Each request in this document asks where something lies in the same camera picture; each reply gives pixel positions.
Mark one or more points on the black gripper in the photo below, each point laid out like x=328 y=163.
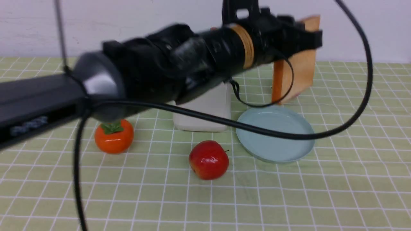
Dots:
x=266 y=37

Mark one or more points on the toast slice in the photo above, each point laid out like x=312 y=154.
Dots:
x=300 y=73

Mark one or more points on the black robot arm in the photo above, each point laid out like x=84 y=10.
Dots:
x=173 y=64

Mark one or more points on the white two-slot toaster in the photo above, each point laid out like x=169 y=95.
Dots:
x=216 y=101

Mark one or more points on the light blue round plate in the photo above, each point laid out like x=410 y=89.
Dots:
x=273 y=149

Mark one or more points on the red apple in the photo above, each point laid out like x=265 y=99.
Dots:
x=209 y=160

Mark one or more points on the green checkered tablecloth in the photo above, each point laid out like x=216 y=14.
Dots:
x=358 y=180

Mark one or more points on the orange persimmon with leaf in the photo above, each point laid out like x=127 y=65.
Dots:
x=114 y=138

